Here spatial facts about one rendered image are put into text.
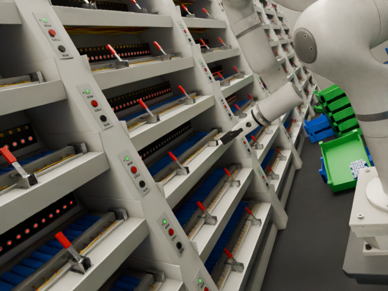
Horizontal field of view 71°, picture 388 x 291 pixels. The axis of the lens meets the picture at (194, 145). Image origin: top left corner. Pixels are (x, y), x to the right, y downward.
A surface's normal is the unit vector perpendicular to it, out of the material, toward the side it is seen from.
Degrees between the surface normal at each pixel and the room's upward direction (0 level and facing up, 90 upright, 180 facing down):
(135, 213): 90
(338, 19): 77
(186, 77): 90
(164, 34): 90
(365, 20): 96
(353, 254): 0
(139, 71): 111
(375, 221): 5
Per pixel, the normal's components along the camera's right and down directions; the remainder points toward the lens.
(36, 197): 0.88, -0.02
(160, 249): -0.44, 0.35
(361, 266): -0.48, -0.87
